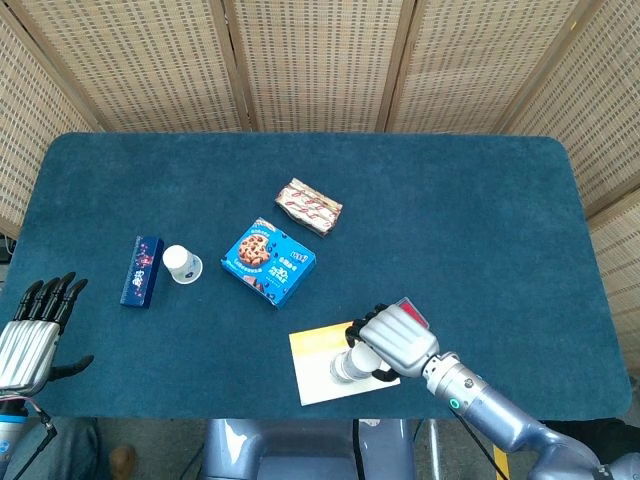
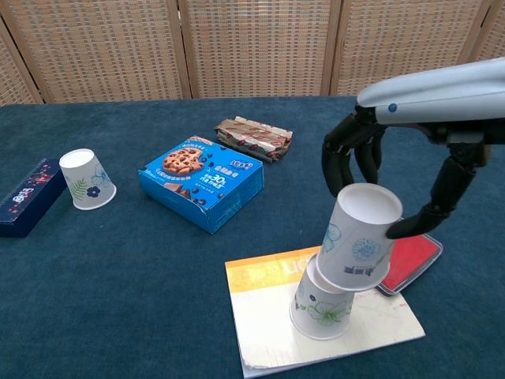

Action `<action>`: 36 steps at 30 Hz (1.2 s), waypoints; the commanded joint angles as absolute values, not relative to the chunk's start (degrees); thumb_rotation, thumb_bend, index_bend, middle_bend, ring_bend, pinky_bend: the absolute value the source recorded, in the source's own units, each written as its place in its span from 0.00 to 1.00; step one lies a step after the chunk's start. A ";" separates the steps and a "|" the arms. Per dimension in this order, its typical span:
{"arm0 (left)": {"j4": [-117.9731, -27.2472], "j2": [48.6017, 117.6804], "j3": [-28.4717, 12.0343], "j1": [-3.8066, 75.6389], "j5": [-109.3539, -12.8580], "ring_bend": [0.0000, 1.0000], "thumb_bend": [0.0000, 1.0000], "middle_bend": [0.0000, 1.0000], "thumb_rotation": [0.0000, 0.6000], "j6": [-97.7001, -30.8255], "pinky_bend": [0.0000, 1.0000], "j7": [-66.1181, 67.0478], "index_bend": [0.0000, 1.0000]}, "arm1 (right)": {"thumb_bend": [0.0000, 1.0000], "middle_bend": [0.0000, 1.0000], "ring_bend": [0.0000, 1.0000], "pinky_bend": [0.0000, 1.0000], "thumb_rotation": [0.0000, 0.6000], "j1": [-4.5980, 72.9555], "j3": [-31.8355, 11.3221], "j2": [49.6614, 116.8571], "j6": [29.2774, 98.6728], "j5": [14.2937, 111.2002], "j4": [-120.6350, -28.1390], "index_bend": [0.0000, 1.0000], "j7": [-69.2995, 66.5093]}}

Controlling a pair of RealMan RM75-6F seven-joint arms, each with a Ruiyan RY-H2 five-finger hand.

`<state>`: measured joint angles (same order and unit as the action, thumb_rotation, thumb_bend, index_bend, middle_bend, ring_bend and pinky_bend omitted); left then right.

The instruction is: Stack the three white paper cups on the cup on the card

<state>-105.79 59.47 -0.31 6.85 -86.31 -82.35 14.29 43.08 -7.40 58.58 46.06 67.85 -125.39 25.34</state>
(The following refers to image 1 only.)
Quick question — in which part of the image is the grey blue robot torso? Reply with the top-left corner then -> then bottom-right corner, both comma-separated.
199,418 -> 416,480

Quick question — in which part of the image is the brown shoe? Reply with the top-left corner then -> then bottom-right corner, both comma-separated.
108,444 -> 138,477

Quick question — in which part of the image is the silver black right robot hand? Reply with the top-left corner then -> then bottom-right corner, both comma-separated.
344,302 -> 441,385

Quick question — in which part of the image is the white paper cup blue flower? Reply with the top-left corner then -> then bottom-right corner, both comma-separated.
161,244 -> 204,286

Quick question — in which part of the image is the yellow white booklet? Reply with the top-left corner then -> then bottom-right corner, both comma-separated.
288,322 -> 402,406

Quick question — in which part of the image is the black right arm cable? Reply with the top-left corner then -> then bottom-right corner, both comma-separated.
457,414 -> 507,480

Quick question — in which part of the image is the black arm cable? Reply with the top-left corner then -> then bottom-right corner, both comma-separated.
457,414 -> 507,480
9,397 -> 57,480

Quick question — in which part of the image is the black torso cable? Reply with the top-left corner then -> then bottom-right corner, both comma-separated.
351,418 -> 364,480

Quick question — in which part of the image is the long dark blue box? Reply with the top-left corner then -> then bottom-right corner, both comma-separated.
118,234 -> 165,310

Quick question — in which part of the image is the blue jeans leg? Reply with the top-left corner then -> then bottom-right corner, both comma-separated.
19,417 -> 104,480

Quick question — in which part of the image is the white paper cup grey print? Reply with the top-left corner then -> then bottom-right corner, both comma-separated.
339,344 -> 384,384

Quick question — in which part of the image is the blue cookie box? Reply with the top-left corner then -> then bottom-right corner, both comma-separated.
220,216 -> 317,310

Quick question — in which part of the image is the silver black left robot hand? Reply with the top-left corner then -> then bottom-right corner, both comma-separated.
0,272 -> 95,399

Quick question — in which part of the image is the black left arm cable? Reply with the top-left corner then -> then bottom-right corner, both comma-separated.
9,397 -> 57,480

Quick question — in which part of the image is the woven bamboo folding screen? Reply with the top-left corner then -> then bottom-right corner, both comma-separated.
0,0 -> 640,351

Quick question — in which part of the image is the dark blue table cloth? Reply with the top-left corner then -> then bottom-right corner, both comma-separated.
0,132 -> 634,421

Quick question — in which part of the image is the red white snack packet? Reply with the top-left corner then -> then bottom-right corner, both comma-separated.
273,177 -> 345,239

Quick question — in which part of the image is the red ink pad clear case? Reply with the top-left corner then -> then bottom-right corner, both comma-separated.
394,296 -> 431,331

